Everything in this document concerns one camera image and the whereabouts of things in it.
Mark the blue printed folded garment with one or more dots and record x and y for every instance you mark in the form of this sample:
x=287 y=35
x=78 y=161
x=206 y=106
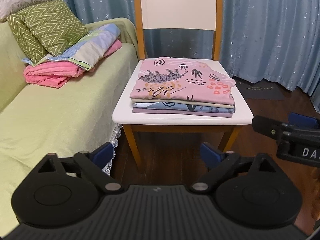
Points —
x=162 y=106

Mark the pink folded blanket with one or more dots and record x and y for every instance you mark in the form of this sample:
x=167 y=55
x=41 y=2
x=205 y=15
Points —
x=50 y=73

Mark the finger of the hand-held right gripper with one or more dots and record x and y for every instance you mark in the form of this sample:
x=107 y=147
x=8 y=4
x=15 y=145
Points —
x=265 y=126
x=302 y=121

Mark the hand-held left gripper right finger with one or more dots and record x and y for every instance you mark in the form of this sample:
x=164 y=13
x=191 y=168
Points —
x=208 y=153

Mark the green zigzag pillow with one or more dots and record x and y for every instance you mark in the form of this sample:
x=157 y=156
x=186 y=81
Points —
x=20 y=35
x=55 y=25

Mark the grey textured pillow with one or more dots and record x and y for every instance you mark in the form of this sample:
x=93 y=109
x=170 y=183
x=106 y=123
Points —
x=17 y=0

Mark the pastel patchwork folded quilt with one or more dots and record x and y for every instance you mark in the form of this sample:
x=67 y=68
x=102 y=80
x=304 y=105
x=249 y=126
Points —
x=95 y=42

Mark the person's right hand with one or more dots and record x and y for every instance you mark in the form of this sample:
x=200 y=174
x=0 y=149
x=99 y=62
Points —
x=316 y=192

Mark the sofa with green cover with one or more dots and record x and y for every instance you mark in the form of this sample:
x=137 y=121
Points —
x=62 y=110

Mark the pink printed garment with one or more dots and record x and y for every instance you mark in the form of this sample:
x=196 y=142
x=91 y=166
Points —
x=175 y=85

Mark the blue star curtain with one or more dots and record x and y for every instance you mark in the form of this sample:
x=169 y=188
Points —
x=270 y=30

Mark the purple folded garment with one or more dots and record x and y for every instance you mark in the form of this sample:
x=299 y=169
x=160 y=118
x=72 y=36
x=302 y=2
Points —
x=175 y=113

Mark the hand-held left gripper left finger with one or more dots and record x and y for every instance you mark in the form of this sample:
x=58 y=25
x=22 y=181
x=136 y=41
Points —
x=103 y=152

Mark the wooden chair with white seat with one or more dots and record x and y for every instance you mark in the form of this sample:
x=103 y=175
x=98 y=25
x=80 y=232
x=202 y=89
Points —
x=175 y=7

